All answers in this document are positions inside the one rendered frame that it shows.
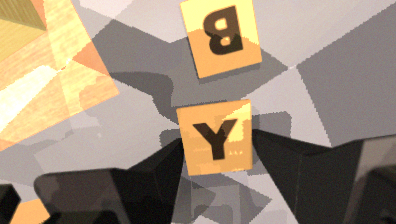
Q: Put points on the yellow tile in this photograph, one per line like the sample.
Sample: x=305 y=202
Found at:
x=223 y=34

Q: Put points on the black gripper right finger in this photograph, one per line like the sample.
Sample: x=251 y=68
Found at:
x=322 y=185

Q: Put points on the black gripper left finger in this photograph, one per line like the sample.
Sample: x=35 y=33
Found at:
x=142 y=194

